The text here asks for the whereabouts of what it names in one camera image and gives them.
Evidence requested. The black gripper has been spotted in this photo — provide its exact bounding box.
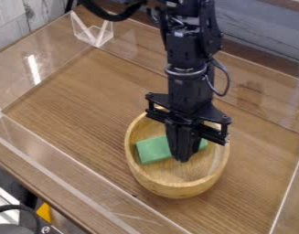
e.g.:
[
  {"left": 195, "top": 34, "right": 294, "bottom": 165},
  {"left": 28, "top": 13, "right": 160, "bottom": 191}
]
[{"left": 145, "top": 64, "right": 232, "bottom": 162}]

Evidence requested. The green rectangular block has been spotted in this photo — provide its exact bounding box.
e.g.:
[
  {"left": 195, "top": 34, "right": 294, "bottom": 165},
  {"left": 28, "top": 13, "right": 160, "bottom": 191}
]
[{"left": 135, "top": 134, "right": 208, "bottom": 165}]

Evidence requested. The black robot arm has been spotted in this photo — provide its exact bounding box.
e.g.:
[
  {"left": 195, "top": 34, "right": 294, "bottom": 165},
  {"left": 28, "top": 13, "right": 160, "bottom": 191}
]
[{"left": 80, "top": 0, "right": 232, "bottom": 163}]

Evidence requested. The brown wooden bowl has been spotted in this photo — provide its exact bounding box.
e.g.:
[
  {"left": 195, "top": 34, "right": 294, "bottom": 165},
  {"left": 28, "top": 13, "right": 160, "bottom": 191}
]
[{"left": 124, "top": 113, "right": 229, "bottom": 199}]

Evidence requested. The yellow label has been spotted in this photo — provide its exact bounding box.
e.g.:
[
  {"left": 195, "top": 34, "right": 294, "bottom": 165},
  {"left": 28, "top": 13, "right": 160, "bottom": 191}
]
[{"left": 36, "top": 202, "right": 52, "bottom": 223}]

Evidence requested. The clear acrylic tray wall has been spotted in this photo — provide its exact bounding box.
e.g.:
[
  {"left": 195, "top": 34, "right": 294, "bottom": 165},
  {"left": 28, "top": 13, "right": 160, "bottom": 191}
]
[{"left": 0, "top": 16, "right": 299, "bottom": 234}]

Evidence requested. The clear acrylic corner bracket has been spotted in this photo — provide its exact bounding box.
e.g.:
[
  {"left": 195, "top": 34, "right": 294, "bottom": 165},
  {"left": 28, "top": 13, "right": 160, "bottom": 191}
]
[{"left": 69, "top": 11, "right": 113, "bottom": 48}]

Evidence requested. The black cable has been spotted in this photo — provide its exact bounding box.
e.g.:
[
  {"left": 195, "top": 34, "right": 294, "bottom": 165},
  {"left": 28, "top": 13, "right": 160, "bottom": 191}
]
[{"left": 0, "top": 204, "right": 40, "bottom": 234}]

